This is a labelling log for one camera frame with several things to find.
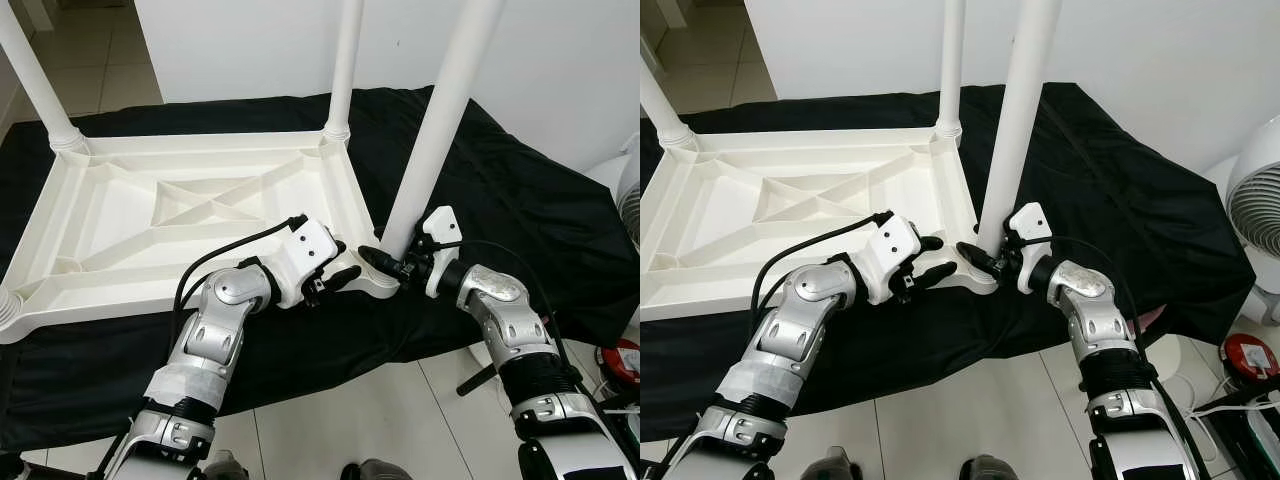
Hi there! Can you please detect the white plastic children table top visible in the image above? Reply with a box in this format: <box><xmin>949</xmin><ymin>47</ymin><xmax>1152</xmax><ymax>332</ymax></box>
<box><xmin>640</xmin><ymin>125</ymin><xmax>1001</xmax><ymax>323</ymax></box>
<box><xmin>0</xmin><ymin>128</ymin><xmax>401</xmax><ymax>346</ymax></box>

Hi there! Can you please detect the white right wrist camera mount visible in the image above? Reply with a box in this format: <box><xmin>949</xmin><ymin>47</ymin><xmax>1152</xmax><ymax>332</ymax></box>
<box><xmin>1008</xmin><ymin>202</ymin><xmax>1053</xmax><ymax>294</ymax></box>
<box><xmin>420</xmin><ymin>205</ymin><xmax>463</xmax><ymax>299</ymax></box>

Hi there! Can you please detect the black metal table leg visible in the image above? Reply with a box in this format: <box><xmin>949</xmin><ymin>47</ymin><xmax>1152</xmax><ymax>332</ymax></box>
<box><xmin>457</xmin><ymin>362</ymin><xmax>501</xmax><ymax>396</ymax></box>

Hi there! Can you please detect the white round fan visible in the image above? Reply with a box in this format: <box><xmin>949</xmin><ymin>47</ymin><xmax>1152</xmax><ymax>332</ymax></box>
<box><xmin>585</xmin><ymin>135</ymin><xmax>641</xmax><ymax>251</ymax></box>
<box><xmin>1205</xmin><ymin>115</ymin><xmax>1280</xmax><ymax>323</ymax></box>

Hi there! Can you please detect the grey robot foot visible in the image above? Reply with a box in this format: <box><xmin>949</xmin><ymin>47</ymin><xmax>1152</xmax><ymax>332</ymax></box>
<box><xmin>340</xmin><ymin>458</ymin><xmax>411</xmax><ymax>480</ymax></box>
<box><xmin>800</xmin><ymin>450</ymin><xmax>851</xmax><ymax>480</ymax></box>
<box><xmin>960</xmin><ymin>455</ymin><xmax>1021</xmax><ymax>480</ymax></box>
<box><xmin>205</xmin><ymin>450</ymin><xmax>249</xmax><ymax>480</ymax></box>

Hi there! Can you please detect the grey right robot foot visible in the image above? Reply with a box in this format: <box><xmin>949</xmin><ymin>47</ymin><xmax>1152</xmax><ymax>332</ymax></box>
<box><xmin>340</xmin><ymin>458</ymin><xmax>411</xmax><ymax>480</ymax></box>
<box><xmin>960</xmin><ymin>455</ymin><xmax>1021</xmax><ymax>480</ymax></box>

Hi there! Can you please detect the grey left robot foot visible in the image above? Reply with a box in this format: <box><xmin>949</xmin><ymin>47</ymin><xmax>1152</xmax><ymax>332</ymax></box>
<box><xmin>800</xmin><ymin>450</ymin><xmax>851</xmax><ymax>480</ymax></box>
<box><xmin>205</xmin><ymin>450</ymin><xmax>249</xmax><ymax>480</ymax></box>

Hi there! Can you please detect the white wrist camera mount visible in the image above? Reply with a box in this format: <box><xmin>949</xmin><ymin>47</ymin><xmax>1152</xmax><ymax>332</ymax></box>
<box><xmin>855</xmin><ymin>213</ymin><xmax>921</xmax><ymax>306</ymax></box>
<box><xmin>1008</xmin><ymin>202</ymin><xmax>1053</xmax><ymax>294</ymax></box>
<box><xmin>268</xmin><ymin>218</ymin><xmax>341</xmax><ymax>309</ymax></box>
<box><xmin>420</xmin><ymin>205</ymin><xmax>463</xmax><ymax>299</ymax></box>

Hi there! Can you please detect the white round floor base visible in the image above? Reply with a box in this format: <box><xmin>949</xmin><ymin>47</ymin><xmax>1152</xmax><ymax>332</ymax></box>
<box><xmin>1145</xmin><ymin>335</ymin><xmax>1216</xmax><ymax>386</ymax></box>

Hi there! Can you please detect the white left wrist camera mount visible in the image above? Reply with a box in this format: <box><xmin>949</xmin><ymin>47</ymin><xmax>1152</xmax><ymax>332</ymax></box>
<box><xmin>268</xmin><ymin>218</ymin><xmax>341</xmax><ymax>309</ymax></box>
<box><xmin>855</xmin><ymin>213</ymin><xmax>921</xmax><ymax>306</ymax></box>

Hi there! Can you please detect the red round canister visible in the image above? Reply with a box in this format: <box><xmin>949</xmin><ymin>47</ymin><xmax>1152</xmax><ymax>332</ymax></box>
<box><xmin>600</xmin><ymin>340</ymin><xmax>641</xmax><ymax>386</ymax></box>
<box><xmin>1222</xmin><ymin>333</ymin><xmax>1279</xmax><ymax>381</ymax></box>

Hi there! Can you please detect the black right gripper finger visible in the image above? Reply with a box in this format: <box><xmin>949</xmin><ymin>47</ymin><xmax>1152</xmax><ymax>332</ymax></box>
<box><xmin>358</xmin><ymin>245</ymin><xmax>406</xmax><ymax>281</ymax></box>
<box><xmin>955</xmin><ymin>240</ymin><xmax>1001</xmax><ymax>279</ymax></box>

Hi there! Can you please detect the black table cloth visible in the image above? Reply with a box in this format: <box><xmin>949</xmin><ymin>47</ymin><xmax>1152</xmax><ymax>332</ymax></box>
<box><xmin>0</xmin><ymin>85</ymin><xmax>641</xmax><ymax>451</ymax></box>
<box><xmin>640</xmin><ymin>82</ymin><xmax>1256</xmax><ymax>441</ymax></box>

